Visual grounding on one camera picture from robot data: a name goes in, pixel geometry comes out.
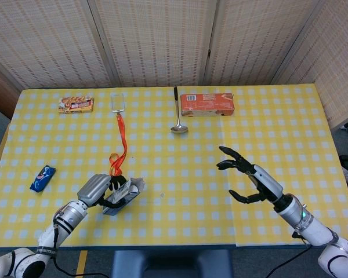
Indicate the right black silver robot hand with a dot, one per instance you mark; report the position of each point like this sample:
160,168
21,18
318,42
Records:
266,181

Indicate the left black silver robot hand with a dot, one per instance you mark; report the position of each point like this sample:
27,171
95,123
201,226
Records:
94,189

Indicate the blue white toothpaste box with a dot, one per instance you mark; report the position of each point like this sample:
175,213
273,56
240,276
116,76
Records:
120,193

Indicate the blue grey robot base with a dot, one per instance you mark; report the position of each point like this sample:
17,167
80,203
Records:
171,265

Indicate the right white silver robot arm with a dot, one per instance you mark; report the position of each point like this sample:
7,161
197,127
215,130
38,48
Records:
316,228

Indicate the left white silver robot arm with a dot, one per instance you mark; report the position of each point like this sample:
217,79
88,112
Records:
69,215

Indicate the yellow snack packet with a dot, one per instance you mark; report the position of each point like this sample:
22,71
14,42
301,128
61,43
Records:
76,105

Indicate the orange carton box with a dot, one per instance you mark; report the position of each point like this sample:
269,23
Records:
207,105

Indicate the blue snack packet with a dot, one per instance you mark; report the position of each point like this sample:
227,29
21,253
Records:
43,178

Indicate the yellow white checkered tablecloth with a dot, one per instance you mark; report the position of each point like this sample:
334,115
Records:
177,162

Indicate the clear badge holder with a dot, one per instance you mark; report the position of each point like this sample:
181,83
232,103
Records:
117,102

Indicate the brown wooden board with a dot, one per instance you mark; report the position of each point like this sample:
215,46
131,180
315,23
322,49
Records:
0,92

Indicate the woven folding screen panel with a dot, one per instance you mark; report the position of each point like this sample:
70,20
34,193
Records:
153,40
336,63
258,40
46,43

